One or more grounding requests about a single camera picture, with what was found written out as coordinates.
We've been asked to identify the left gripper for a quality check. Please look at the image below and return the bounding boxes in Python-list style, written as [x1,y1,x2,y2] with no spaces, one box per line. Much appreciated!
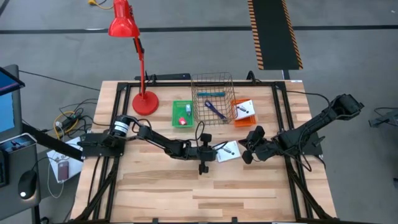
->
[187,133,213,175]

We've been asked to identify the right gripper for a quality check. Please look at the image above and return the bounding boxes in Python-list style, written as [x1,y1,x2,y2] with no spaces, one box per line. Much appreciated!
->
[241,125,280,165]

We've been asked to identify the white box with green edge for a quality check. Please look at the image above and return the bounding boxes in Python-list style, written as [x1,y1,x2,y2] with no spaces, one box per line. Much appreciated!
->
[216,140,242,163]

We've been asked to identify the white box with adapter picture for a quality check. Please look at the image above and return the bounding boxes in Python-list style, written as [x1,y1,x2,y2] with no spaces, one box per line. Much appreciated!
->
[235,99,256,121]

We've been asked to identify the purple braided cable bundle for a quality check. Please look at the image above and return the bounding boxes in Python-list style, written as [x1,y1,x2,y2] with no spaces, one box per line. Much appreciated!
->
[204,100,228,121]

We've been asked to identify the orange plastic basket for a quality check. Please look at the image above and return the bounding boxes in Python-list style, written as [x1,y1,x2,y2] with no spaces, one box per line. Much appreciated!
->
[231,98,258,128]

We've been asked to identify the green plastic basket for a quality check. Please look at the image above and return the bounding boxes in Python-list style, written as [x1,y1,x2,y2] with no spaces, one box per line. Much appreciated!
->
[172,100,195,128]

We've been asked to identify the red desk lamp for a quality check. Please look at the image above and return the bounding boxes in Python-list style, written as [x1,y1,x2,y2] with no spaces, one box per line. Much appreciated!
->
[108,0,160,116]

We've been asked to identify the black hazard-striped floor mat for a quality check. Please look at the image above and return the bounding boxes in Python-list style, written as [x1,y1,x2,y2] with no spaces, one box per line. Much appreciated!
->
[247,0,304,71]

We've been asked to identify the dark red phone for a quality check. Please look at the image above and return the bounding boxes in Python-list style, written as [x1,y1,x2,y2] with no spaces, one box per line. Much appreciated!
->
[57,159,70,182]

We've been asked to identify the white paper sheet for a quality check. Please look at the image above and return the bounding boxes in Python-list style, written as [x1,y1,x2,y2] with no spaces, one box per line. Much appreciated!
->
[46,136,85,184]

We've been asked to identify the black diagonal beam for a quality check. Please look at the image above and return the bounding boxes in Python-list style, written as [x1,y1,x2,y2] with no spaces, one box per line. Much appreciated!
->
[21,123,84,162]

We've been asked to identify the black computer mouse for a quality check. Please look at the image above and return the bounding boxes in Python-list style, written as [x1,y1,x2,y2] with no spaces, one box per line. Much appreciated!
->
[17,169,39,200]

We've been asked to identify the silver computer case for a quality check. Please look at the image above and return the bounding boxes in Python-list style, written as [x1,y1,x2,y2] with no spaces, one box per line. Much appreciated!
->
[0,133,37,156]

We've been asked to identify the yellow extension plug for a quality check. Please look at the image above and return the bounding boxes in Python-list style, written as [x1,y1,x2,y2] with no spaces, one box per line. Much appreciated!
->
[87,0,114,10]

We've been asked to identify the grey side desk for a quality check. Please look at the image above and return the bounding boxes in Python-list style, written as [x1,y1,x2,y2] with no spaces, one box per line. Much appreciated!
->
[0,63,42,224]

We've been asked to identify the blue-screen monitor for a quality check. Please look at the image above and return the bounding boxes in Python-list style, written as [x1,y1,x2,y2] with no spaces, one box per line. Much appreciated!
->
[0,64,26,142]

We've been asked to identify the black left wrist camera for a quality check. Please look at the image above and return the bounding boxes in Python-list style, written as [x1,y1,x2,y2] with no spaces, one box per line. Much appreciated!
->
[206,148,219,162]

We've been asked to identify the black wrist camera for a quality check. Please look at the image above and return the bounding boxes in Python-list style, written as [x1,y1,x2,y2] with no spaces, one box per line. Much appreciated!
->
[206,148,219,162]
[238,138,253,152]

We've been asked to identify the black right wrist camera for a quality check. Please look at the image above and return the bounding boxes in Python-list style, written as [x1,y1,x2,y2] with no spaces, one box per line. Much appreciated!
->
[238,138,253,152]

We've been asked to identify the wire metal basket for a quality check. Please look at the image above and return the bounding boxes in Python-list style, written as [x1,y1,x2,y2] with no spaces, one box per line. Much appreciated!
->
[190,72,237,126]

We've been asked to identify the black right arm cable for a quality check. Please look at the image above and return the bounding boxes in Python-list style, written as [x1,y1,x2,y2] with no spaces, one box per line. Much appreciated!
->
[285,90,331,108]

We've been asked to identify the black aluminium table frame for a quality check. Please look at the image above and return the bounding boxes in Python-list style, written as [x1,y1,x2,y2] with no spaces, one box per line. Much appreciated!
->
[70,80,338,224]

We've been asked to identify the yellow cable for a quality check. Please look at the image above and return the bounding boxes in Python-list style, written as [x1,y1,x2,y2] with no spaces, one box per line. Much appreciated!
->
[53,110,80,140]

